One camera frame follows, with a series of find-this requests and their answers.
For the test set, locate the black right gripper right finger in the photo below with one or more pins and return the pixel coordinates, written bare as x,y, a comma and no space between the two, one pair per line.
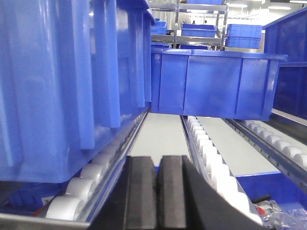
185,201

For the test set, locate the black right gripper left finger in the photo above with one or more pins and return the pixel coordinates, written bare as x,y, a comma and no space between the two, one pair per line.
132,203

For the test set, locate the large blue plastic bin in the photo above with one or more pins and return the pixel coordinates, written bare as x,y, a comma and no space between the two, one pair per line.
73,75

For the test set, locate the blue bin below rack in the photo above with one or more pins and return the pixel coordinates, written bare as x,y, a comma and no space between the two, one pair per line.
278,186

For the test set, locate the blue bin on rollers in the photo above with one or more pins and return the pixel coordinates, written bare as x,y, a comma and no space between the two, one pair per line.
222,84

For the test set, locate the blue bin on shelf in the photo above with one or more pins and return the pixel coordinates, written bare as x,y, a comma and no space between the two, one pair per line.
198,30

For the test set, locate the small blue bin left shelf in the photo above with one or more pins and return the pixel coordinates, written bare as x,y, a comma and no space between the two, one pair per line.
159,28

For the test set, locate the blue bin at right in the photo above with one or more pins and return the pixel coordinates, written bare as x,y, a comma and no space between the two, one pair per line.
288,36

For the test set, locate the left white roller track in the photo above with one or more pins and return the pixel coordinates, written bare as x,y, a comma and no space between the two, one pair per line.
99,174

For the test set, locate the white roller track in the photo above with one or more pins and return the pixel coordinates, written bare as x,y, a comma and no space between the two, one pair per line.
99,174
212,167
282,141

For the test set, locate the middle white roller track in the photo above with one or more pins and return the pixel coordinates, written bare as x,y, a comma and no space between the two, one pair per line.
212,167

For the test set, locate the clear plastic wrapped parts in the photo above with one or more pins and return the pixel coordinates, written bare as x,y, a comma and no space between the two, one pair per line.
275,217

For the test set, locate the right white roller track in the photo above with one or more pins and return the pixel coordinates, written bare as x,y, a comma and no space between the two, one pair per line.
282,141

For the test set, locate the background steel shelf rack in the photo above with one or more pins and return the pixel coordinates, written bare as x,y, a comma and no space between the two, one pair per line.
192,23

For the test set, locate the stacked blue crates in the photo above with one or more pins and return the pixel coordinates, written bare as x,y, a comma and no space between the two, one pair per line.
243,36

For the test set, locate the person in beige shirt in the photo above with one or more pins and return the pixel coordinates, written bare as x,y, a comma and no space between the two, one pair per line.
183,18

